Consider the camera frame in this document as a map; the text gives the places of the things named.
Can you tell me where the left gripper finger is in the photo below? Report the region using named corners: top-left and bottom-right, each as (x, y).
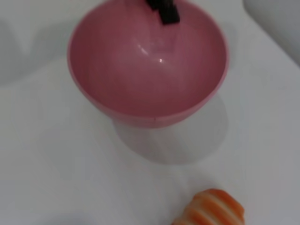
top-left (145, 0), bottom-right (180, 25)

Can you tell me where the pink plastic bowl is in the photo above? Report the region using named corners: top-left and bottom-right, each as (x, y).
top-left (67, 0), bottom-right (230, 129)

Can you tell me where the long ridged orange bread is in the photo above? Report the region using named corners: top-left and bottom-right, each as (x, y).
top-left (171, 188), bottom-right (246, 225)

